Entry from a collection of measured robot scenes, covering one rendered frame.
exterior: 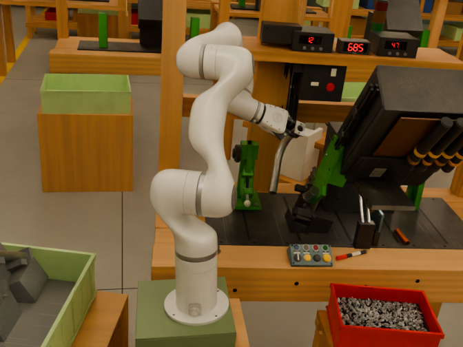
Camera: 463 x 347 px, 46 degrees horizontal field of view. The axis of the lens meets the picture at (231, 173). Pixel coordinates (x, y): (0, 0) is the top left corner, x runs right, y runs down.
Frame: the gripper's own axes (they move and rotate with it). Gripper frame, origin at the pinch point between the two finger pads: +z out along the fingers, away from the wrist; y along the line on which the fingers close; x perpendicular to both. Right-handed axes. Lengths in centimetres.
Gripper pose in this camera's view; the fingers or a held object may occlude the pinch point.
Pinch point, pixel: (295, 130)
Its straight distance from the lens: 210.3
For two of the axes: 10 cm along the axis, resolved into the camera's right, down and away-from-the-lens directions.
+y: 2.2, -8.8, 4.2
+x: -4.2, 3.1, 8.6
